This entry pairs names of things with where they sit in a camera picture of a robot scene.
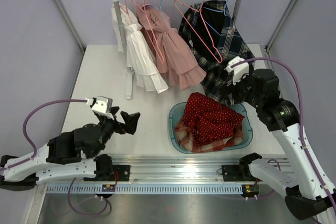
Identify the aluminium mounting rail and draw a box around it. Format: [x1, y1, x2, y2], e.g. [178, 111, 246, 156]
[35, 157, 325, 183]

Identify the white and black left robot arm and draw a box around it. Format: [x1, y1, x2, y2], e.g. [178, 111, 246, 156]
[1, 103, 141, 191]

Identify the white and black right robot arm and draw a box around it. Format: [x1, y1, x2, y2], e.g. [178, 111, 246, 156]
[220, 69, 335, 220]

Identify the navy plaid skirt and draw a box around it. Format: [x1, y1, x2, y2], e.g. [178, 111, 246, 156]
[178, 0, 254, 105]

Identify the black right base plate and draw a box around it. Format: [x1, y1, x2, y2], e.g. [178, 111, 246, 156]
[217, 165, 261, 183]

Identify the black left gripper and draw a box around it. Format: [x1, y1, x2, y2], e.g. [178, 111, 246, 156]
[91, 107, 140, 158]

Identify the pink ruffled dress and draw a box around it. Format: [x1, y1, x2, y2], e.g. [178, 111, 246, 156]
[137, 5, 206, 90]

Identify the white slotted cable duct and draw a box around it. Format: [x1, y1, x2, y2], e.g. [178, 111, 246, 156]
[47, 183, 243, 195]

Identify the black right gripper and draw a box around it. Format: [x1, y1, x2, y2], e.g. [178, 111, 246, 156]
[218, 68, 263, 110]

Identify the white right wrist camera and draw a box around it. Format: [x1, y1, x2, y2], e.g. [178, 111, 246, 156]
[225, 57, 249, 86]

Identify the pink hanger of red garment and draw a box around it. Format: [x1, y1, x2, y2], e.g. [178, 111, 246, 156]
[131, 0, 167, 64]

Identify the white dress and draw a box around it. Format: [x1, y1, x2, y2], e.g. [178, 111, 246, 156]
[111, 4, 169, 93]

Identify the red plaid skirt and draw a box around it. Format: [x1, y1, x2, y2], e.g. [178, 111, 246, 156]
[172, 120, 244, 154]

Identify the blue hanger of pink dress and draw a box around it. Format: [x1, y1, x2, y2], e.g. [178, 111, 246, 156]
[158, 0, 166, 19]

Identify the red dotted garment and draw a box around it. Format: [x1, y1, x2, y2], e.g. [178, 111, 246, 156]
[182, 92, 244, 144]

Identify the teal plastic basin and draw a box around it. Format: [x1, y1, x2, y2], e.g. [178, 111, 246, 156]
[168, 102, 254, 154]

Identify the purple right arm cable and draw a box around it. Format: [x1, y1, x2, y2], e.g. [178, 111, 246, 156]
[230, 57, 336, 209]

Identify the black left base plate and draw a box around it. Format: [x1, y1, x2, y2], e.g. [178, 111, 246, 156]
[104, 165, 131, 182]

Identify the blue wire hanger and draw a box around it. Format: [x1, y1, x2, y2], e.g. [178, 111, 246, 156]
[204, 0, 229, 35]

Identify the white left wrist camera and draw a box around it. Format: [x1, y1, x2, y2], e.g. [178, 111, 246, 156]
[86, 96, 113, 118]

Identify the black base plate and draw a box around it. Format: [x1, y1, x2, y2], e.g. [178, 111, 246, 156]
[104, 165, 131, 182]
[217, 165, 261, 183]

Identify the pink hanger of white dress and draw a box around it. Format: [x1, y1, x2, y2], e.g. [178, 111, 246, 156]
[124, 0, 133, 24]

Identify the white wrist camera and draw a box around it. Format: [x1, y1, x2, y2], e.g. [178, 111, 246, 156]
[225, 57, 249, 86]
[86, 96, 113, 118]

